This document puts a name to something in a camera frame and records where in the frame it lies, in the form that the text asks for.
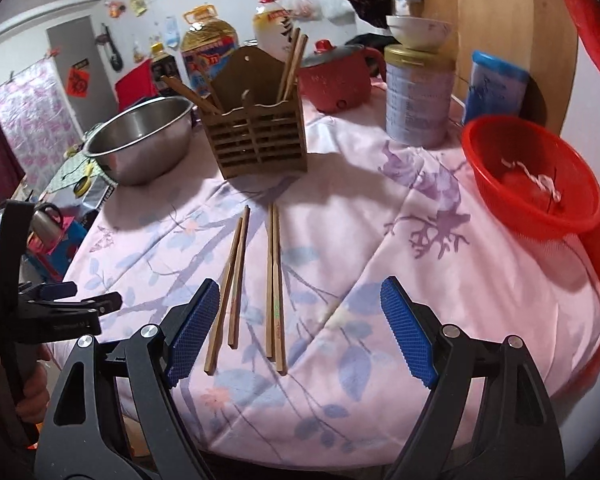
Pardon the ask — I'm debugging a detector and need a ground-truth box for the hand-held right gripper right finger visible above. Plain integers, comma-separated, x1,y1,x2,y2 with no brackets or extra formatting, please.
380,276,566,480

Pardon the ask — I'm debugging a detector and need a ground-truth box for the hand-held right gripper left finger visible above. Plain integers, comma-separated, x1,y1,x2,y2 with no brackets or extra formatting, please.
34,278,221,480

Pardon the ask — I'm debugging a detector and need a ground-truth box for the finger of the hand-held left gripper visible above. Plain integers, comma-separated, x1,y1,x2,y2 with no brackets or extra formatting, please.
19,282,79,305
27,292,124,319

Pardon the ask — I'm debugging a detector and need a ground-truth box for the wooden chopstick holder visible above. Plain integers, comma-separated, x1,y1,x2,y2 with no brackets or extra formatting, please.
200,46,309,181

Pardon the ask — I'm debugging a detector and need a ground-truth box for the person's left hand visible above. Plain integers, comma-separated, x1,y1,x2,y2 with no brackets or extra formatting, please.
14,347,52,424

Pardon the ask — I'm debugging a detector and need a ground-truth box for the blue plastic stool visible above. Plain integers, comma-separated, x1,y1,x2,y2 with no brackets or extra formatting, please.
22,220,89,282

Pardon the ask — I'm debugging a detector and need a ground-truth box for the steel kettle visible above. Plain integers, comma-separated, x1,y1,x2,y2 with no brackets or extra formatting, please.
27,203,64,249

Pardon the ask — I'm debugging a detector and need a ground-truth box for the pink floral tablecloth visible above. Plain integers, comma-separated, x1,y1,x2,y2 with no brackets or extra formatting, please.
62,79,600,457

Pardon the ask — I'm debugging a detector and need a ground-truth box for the green patterned cloth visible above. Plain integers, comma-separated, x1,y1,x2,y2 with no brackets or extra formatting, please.
44,152,106,194

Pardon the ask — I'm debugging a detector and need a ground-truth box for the stainless steel bowl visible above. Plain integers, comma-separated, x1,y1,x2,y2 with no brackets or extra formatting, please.
82,96,196,186

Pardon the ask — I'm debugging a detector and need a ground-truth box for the pink floral sheet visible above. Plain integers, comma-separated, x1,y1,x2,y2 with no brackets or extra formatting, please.
0,57,84,177

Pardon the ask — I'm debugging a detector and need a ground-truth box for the red door decoration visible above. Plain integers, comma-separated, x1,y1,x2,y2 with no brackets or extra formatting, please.
65,59,91,99

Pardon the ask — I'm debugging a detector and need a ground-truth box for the red plastic basket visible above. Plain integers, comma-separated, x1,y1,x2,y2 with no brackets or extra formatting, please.
460,115,600,234

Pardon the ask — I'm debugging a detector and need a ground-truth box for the red cloth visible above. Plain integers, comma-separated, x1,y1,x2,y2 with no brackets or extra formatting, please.
113,59,156,106

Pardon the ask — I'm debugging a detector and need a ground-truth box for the milk powder can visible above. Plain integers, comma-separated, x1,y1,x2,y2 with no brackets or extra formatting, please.
384,43,456,149

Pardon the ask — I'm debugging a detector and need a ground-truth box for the dark sauce bottle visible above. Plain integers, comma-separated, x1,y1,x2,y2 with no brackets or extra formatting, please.
149,42,184,99

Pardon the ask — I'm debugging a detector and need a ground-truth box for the black hanging tool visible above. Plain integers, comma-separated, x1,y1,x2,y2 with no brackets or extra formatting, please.
93,23,124,72

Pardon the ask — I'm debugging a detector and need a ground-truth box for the grey door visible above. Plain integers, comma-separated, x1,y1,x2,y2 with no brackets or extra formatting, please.
46,14,121,134

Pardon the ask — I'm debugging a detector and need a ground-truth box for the blue canister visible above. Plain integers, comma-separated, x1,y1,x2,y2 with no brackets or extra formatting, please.
462,50,530,126

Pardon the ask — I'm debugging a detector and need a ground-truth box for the red electric pot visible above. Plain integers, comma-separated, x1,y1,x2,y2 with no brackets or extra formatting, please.
297,40,384,114

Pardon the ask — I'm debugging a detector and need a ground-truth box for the yellow cooking oil bottle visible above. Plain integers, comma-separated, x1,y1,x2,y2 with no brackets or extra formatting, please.
179,4,241,97

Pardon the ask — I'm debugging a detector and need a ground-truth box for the black cloth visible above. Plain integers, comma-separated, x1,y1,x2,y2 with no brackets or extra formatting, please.
344,32,391,54

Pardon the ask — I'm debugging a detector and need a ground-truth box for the white ceramic bowl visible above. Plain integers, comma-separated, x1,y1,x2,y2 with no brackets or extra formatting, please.
385,15,454,53

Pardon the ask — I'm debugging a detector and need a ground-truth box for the white jug with red cap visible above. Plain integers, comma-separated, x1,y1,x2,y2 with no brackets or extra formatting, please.
252,0,301,64

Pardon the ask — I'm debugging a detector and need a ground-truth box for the round wooden board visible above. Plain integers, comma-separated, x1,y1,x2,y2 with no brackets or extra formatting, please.
420,0,579,137

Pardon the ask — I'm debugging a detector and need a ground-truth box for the white plastic bag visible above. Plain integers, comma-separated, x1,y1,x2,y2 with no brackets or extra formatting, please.
314,0,356,19

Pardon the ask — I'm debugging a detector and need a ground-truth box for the clear bag with red contents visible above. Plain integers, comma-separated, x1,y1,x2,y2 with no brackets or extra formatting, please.
282,0,324,21

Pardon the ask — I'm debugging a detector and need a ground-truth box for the white string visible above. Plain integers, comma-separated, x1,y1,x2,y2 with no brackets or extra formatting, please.
500,158,564,204

